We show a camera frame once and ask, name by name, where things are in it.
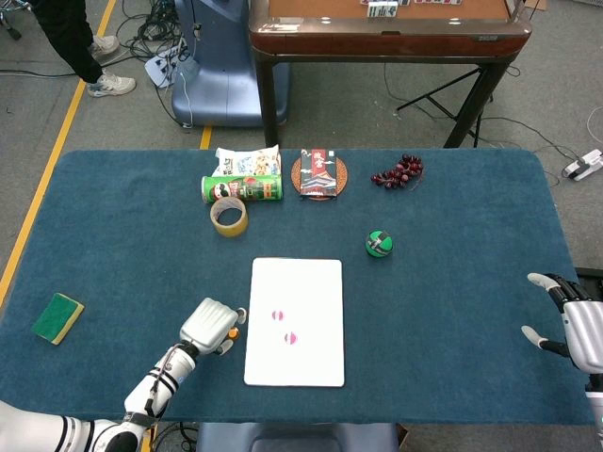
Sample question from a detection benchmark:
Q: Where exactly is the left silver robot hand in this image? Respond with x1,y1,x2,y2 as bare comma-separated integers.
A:
178,297,248,357

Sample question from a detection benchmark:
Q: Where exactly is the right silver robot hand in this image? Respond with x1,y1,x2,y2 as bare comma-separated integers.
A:
520,271,603,376

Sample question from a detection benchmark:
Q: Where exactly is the yellow packing tape roll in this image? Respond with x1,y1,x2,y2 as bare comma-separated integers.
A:
209,197,250,239

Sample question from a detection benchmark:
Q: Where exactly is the white magnetic board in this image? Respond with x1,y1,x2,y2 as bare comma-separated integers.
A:
243,257,346,389

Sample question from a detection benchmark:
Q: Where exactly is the green Pringles can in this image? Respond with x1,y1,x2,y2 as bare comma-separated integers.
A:
201,174,285,206

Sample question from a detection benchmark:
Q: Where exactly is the green yellow sponge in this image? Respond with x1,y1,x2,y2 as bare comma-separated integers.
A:
30,292,87,347

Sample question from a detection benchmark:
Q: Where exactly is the white power strip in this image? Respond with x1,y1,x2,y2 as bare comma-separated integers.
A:
562,149,603,183
143,44,187,89

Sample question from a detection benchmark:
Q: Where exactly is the white snack bag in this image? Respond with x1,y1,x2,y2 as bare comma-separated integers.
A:
214,143,283,178

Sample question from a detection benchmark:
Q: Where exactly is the brown woven coaster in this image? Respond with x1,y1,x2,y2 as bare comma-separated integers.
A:
289,154,351,202

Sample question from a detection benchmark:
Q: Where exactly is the dark red card box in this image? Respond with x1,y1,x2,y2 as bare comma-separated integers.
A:
299,148,339,200

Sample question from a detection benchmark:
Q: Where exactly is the blue machine base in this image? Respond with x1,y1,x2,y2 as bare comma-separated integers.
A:
171,0,291,128

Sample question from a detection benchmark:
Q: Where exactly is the dark red grape bunch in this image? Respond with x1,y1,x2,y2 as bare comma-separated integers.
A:
370,153,425,192

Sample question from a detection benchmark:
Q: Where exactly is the person in black trousers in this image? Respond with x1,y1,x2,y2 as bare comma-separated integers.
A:
27,0,138,99

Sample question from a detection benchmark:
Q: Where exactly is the brown mahjong table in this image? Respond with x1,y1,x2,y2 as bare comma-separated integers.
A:
248,0,533,150

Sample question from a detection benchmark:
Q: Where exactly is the black chrome stool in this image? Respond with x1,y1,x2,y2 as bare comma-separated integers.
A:
0,0,33,41

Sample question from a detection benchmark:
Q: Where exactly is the face-up mahjong tile row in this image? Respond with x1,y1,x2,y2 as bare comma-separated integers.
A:
360,0,465,7

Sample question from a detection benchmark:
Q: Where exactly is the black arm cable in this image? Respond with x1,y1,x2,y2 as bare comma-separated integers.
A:
144,345,186,416

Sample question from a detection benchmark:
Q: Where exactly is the green ball with black strap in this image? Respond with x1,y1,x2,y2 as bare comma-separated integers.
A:
365,229,394,260

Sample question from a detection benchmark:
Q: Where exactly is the hanging black pendant cable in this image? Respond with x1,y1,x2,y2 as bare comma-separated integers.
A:
191,0,204,42

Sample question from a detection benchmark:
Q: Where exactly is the black floor cable bundle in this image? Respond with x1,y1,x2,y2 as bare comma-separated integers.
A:
115,0,189,62

